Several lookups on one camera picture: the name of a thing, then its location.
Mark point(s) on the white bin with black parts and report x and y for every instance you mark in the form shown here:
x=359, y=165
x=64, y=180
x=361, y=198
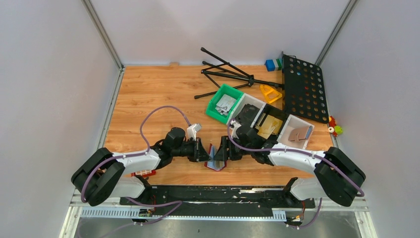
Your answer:
x=245, y=99

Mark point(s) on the yellow plastic triangle piece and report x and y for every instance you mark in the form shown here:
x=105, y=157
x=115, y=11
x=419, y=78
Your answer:
x=270, y=94

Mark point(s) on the black folding tripod stand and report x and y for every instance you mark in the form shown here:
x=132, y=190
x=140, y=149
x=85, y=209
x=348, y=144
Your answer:
x=229, y=71

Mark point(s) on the grey metal parts in bin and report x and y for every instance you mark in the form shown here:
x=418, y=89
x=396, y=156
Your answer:
x=225, y=104

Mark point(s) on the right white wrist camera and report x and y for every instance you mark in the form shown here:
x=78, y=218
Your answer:
x=233, y=126

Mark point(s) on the red leather card holder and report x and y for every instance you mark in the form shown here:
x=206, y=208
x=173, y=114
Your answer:
x=212, y=163

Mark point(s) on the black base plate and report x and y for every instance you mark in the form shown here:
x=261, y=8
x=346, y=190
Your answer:
x=224, y=201

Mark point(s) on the blue toy block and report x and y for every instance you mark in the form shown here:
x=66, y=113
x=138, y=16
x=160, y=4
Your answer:
x=271, y=65

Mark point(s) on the green plastic bin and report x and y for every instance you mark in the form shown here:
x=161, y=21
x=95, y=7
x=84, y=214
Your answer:
x=224, y=89

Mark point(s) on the red building brick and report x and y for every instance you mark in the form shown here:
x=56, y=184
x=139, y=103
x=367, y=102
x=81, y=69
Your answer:
x=144, y=173

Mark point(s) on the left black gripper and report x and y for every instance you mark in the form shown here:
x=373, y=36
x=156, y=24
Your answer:
x=199, y=154

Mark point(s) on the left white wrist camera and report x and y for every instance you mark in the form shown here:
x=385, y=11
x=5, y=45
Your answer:
x=194, y=130

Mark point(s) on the black parts in bin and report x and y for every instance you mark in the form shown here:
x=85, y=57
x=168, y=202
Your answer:
x=248, y=115

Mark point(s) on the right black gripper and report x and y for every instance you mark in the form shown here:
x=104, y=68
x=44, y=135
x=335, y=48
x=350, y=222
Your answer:
x=223, y=154

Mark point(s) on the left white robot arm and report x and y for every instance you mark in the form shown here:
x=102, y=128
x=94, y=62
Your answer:
x=105, y=174

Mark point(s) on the white bin at end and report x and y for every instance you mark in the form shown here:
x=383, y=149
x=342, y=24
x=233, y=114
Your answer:
x=291, y=123

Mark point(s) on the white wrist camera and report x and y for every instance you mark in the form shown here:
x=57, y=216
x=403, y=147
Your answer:
x=233, y=126
x=194, y=130

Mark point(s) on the colourful small toy pile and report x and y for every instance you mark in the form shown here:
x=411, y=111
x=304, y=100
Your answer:
x=333, y=127

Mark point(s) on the green toy block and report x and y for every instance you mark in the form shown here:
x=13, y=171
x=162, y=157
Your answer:
x=279, y=64

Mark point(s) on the brown leather card pouch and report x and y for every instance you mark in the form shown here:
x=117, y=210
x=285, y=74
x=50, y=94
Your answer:
x=300, y=134

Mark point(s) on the black perforated metal panel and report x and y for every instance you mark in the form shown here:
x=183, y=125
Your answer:
x=304, y=89

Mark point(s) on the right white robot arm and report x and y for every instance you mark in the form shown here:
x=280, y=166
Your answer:
x=335, y=175

